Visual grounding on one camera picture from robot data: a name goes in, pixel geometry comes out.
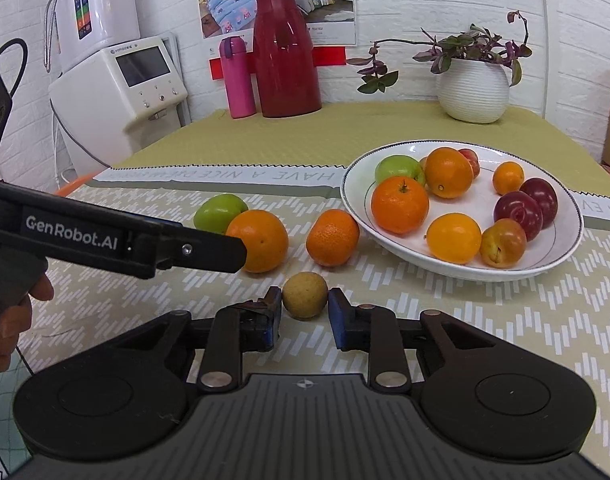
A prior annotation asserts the small brown longan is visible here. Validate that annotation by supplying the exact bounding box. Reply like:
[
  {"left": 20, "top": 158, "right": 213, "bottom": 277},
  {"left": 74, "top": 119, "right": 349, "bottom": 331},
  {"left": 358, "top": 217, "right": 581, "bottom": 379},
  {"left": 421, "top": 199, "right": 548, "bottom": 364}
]
[{"left": 282, "top": 272, "right": 329, "bottom": 320}]

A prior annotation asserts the large orange back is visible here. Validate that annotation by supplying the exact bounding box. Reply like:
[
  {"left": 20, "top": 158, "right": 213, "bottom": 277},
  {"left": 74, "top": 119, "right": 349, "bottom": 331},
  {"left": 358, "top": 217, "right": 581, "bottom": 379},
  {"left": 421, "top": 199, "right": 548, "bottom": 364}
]
[{"left": 226, "top": 209, "right": 288, "bottom": 274}]

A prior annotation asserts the large orange with stem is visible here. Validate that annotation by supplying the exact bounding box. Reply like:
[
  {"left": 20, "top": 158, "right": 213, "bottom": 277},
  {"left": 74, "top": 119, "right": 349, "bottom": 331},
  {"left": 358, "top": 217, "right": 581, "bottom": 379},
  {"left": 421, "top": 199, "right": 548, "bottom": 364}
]
[{"left": 371, "top": 176, "right": 430, "bottom": 235}]

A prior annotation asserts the red yellow plum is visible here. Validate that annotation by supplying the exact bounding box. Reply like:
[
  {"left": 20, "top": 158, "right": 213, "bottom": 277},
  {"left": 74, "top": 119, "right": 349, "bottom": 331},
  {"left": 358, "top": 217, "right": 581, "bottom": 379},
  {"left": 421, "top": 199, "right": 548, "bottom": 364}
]
[{"left": 480, "top": 218, "right": 527, "bottom": 269}]

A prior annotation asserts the green fruit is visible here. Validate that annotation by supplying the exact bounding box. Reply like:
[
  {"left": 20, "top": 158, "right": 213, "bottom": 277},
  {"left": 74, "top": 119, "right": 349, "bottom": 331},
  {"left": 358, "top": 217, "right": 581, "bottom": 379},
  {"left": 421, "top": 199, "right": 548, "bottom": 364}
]
[
  {"left": 374, "top": 155, "right": 426, "bottom": 186},
  {"left": 193, "top": 193, "right": 248, "bottom": 234}
]

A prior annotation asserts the dark red plum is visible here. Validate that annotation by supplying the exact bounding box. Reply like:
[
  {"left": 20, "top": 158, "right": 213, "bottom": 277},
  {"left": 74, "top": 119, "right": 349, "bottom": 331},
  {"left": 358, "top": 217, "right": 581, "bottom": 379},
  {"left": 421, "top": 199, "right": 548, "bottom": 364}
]
[
  {"left": 494, "top": 191, "right": 544, "bottom": 242},
  {"left": 520, "top": 178, "right": 559, "bottom": 229}
]

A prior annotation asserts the small orange front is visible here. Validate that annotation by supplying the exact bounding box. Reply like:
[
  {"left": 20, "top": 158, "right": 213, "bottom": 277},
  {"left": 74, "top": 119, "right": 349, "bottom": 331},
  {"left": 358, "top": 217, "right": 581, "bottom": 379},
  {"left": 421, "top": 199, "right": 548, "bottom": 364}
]
[{"left": 492, "top": 162, "right": 525, "bottom": 196}]

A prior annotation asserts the small orange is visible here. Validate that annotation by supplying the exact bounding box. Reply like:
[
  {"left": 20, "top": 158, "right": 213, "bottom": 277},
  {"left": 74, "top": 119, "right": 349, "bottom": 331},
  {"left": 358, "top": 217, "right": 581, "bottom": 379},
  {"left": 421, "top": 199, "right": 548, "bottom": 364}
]
[
  {"left": 306, "top": 209, "right": 360, "bottom": 268},
  {"left": 492, "top": 162, "right": 525, "bottom": 196}
]

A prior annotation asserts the yellow orange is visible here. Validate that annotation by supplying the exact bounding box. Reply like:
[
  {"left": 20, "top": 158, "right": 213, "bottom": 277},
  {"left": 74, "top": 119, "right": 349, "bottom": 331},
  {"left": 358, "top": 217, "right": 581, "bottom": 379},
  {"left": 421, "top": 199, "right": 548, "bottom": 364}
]
[{"left": 425, "top": 212, "right": 482, "bottom": 264}]

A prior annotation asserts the person left hand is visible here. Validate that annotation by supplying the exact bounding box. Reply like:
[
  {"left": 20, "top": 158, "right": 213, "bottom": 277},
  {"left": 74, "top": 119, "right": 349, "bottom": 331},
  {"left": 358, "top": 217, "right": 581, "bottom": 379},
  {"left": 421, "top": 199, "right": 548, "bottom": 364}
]
[{"left": 0, "top": 274, "right": 54, "bottom": 372}]

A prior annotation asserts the small orange top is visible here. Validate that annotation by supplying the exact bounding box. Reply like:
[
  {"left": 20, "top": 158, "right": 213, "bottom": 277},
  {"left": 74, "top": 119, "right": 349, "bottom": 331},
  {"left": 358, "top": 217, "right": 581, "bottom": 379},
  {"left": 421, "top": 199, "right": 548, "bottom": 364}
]
[{"left": 306, "top": 209, "right": 360, "bottom": 268}]

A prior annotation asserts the white water dispenser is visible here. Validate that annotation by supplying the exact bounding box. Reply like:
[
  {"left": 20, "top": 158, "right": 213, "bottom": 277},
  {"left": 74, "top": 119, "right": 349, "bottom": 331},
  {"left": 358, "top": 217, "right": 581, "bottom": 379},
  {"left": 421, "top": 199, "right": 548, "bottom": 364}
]
[{"left": 49, "top": 35, "right": 190, "bottom": 177}]

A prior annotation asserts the white porcelain plate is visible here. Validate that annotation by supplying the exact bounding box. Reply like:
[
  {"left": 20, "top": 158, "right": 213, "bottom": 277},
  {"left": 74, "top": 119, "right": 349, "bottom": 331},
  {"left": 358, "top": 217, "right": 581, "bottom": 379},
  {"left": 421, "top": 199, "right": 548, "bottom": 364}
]
[{"left": 340, "top": 140, "right": 585, "bottom": 283}]

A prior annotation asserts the pink thermos bottle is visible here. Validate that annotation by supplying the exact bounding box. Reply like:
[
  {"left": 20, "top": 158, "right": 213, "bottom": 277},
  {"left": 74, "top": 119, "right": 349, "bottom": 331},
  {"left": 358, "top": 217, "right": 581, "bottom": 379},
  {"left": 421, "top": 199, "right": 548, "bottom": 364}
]
[{"left": 219, "top": 36, "right": 256, "bottom": 119}]

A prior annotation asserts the red thermos jug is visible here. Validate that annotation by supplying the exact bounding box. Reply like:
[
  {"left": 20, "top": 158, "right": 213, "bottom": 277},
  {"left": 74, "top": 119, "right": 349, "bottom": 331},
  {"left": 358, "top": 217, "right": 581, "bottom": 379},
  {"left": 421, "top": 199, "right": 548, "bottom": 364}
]
[{"left": 253, "top": 0, "right": 321, "bottom": 118}]

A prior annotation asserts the white water purifier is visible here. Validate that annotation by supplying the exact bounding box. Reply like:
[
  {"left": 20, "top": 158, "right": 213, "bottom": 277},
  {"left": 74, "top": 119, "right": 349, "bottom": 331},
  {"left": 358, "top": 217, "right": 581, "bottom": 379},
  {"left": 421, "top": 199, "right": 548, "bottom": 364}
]
[{"left": 55, "top": 0, "right": 141, "bottom": 73}]

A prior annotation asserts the white plant pot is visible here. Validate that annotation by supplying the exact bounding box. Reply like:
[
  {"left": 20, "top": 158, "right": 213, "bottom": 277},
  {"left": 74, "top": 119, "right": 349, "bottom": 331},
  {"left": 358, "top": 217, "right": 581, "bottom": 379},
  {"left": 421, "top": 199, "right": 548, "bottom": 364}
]
[{"left": 437, "top": 60, "right": 510, "bottom": 125}]

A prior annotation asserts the purple green plant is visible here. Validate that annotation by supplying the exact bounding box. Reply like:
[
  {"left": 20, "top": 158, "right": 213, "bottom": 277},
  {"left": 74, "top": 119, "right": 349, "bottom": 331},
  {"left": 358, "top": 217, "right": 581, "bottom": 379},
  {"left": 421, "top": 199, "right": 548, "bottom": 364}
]
[{"left": 345, "top": 10, "right": 533, "bottom": 94}]

